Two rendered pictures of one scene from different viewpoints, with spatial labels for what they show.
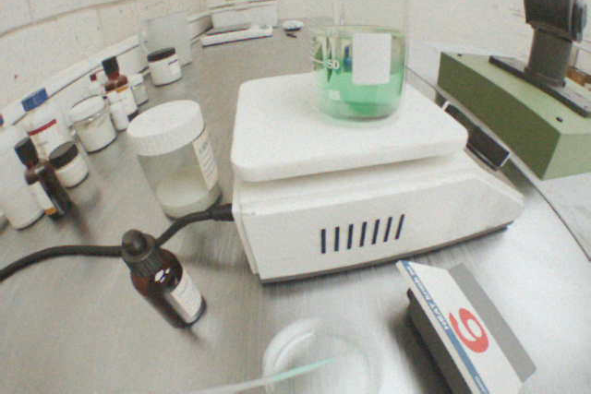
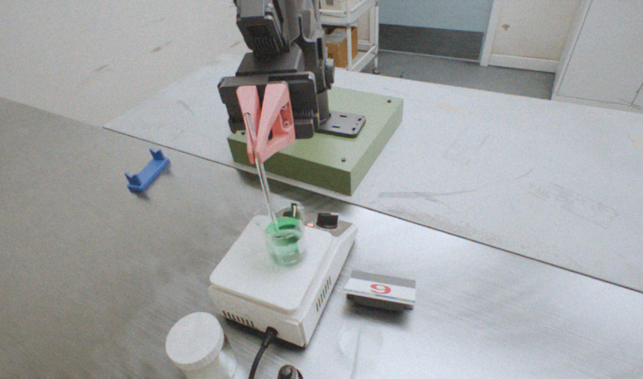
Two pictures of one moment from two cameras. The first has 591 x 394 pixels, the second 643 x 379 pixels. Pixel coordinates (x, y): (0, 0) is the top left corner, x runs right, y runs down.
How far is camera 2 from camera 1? 36 cm
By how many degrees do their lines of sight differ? 45
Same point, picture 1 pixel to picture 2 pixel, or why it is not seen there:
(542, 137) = (339, 177)
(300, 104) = (267, 270)
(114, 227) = not seen: outside the picture
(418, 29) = (99, 43)
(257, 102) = (247, 284)
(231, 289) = (298, 365)
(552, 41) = not seen: hidden behind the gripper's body
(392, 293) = (343, 303)
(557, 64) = (321, 109)
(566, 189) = (367, 189)
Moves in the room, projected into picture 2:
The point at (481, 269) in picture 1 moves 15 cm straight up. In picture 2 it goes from (361, 265) to (359, 190)
